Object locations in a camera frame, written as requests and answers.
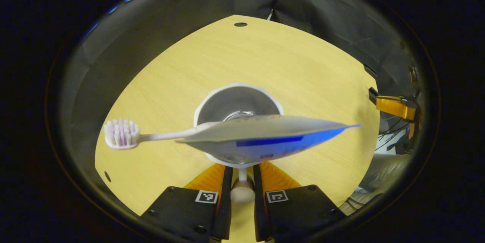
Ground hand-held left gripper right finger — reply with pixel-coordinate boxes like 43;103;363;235
253;161;346;243

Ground white toothpaste tube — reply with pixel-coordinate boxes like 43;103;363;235
175;114;361;164

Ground loose black cables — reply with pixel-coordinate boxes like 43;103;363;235
375;116;411;152

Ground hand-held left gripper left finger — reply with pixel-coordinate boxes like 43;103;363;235
140;163;233;243

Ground grey plastic sheet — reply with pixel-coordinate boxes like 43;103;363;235
339;153;411;215

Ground white toothbrush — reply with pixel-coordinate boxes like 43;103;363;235
103;118;220;150

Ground light wooden desktop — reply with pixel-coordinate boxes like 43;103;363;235
94;15;380;243

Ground white cup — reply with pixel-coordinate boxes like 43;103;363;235
193;83;285;204

